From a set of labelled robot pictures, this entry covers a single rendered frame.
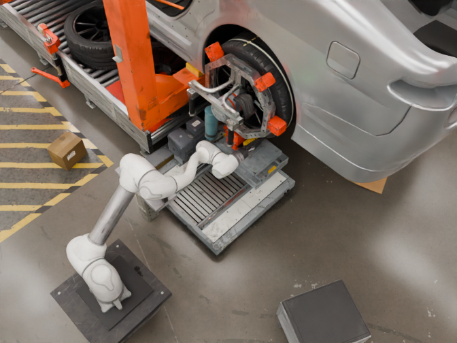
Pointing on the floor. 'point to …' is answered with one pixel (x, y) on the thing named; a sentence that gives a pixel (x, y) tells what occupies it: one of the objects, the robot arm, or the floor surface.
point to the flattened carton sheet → (373, 185)
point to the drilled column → (145, 209)
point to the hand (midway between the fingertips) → (262, 138)
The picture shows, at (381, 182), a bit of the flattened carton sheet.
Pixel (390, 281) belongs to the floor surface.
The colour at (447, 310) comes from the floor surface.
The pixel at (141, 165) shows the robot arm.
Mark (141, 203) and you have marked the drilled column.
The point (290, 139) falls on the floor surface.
